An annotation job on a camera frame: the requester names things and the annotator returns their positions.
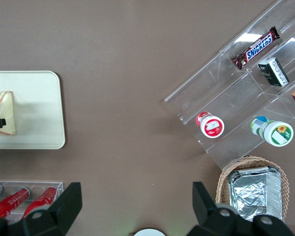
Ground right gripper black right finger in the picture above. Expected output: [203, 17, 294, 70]
[190, 181, 237, 236]

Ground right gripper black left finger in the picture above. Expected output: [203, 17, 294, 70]
[22, 181, 83, 236]

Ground triangle sandwich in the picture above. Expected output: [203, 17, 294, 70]
[0, 90, 17, 137]

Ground oval light wicker basket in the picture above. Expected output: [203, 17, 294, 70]
[215, 155, 290, 222]

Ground beige plastic tray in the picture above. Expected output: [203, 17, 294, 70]
[0, 70, 66, 150]

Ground clear acrylic bottle rack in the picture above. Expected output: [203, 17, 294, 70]
[0, 180, 64, 222]

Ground aluminium foil container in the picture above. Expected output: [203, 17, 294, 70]
[227, 166, 285, 222]

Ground red lid yogurt cup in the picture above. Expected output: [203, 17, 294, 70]
[196, 111, 225, 139]

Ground green lid yogurt cup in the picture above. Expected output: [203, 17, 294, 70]
[250, 116, 295, 148]

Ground clear acrylic stepped rack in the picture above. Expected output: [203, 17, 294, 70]
[164, 0, 295, 172]

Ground small black white box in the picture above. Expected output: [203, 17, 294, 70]
[257, 57, 290, 88]

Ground Snickers chocolate bar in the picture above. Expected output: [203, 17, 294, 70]
[231, 26, 281, 71]

